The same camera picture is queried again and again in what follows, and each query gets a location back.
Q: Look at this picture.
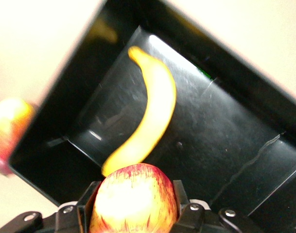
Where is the yellow banana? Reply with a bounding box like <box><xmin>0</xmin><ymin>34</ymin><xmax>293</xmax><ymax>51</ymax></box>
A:
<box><xmin>101</xmin><ymin>46</ymin><xmax>177</xmax><ymax>177</ymax></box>

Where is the red yellow apple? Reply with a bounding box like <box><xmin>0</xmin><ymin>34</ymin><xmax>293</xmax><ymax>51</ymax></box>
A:
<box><xmin>89</xmin><ymin>163</ymin><xmax>179</xmax><ymax>233</ymax></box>

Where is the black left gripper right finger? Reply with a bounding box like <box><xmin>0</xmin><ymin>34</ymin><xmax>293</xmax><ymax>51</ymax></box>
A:
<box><xmin>171</xmin><ymin>179</ymin><xmax>261</xmax><ymax>233</ymax></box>

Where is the red yellow mango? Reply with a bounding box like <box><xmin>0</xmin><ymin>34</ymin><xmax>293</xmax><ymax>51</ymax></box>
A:
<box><xmin>0</xmin><ymin>98</ymin><xmax>36</xmax><ymax>176</ymax></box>

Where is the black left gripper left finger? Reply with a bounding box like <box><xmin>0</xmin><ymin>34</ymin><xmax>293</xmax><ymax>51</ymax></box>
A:
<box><xmin>0</xmin><ymin>181</ymin><xmax>103</xmax><ymax>233</ymax></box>

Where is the black rectangular plastic tray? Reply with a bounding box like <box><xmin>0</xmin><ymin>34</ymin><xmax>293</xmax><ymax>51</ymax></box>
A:
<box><xmin>9</xmin><ymin>0</ymin><xmax>296</xmax><ymax>233</ymax></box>

